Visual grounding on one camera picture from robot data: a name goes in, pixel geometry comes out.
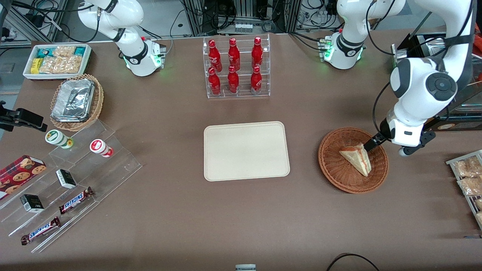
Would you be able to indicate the stacked aluminium foil trays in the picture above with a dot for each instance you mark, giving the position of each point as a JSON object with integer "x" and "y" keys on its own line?
{"x": 73, "y": 99}

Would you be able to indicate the green lid yogurt cup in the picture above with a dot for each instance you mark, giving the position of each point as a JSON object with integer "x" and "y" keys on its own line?
{"x": 56, "y": 137}

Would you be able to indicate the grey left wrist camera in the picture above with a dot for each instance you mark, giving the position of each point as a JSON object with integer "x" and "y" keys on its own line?
{"x": 416, "y": 146}

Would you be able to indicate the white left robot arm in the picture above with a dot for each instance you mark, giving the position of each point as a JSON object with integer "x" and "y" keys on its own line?
{"x": 421, "y": 86}

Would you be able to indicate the clear bag of crackers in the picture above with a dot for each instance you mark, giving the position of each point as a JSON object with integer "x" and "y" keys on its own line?
{"x": 62, "y": 64}

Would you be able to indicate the white snack bin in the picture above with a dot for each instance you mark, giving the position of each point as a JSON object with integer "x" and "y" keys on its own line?
{"x": 28, "y": 73}

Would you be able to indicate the teal snack packet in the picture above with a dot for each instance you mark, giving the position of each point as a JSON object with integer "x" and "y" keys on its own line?
{"x": 80, "y": 51}

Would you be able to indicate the green snack packet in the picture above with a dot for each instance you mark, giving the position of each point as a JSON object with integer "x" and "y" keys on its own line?
{"x": 46, "y": 52}

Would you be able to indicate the triangular wrapped sandwich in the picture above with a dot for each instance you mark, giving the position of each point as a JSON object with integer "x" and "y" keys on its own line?
{"x": 357, "y": 160}

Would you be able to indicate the red lid yogurt cup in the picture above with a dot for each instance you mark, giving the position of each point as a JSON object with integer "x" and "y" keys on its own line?
{"x": 98, "y": 146}

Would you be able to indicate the small black carton box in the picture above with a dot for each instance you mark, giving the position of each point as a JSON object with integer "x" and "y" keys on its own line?
{"x": 66, "y": 178}
{"x": 32, "y": 203}

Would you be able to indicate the small grey device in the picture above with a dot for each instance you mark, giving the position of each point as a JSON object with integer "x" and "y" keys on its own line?
{"x": 245, "y": 267}

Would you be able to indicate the clear acrylic tiered shelf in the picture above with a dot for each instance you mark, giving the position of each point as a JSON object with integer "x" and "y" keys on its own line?
{"x": 113, "y": 165}

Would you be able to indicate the light oval wicker basket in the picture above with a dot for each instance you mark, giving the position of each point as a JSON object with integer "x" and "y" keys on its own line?
{"x": 97, "y": 101}

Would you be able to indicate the tray of packaged snacks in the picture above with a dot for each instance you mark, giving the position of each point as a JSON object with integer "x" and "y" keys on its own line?
{"x": 470, "y": 201}

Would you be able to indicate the clear acrylic bottle rack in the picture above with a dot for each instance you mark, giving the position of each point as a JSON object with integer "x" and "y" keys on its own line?
{"x": 244, "y": 81}

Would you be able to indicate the wrapped bread packet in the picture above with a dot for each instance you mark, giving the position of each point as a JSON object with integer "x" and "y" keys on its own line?
{"x": 471, "y": 186}
{"x": 469, "y": 166}

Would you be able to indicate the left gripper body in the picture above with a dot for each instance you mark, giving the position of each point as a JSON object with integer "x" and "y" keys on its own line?
{"x": 384, "y": 130}

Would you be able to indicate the beige plastic tray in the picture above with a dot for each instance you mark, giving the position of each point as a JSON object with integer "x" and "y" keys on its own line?
{"x": 246, "y": 151}

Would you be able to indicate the brown round wicker basket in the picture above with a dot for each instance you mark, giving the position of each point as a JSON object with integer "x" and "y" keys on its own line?
{"x": 339, "y": 177}

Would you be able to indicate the yellow snack packet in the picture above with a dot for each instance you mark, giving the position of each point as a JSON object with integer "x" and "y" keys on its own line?
{"x": 36, "y": 66}

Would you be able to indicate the Snickers chocolate bar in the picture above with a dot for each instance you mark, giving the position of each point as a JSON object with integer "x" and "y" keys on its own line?
{"x": 75, "y": 200}
{"x": 40, "y": 230}

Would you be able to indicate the red tartan cookie box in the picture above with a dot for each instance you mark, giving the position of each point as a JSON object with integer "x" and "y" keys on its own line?
{"x": 19, "y": 174}

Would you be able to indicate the red cola bottle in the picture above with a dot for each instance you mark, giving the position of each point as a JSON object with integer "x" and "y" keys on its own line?
{"x": 257, "y": 52}
{"x": 233, "y": 81}
{"x": 214, "y": 83}
{"x": 234, "y": 54}
{"x": 214, "y": 56}
{"x": 256, "y": 81}

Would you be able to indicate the aluminium frame rack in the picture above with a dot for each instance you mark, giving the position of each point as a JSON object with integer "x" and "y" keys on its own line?
{"x": 22, "y": 22}

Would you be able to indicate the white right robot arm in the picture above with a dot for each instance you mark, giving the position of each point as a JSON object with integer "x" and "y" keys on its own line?
{"x": 131, "y": 41}

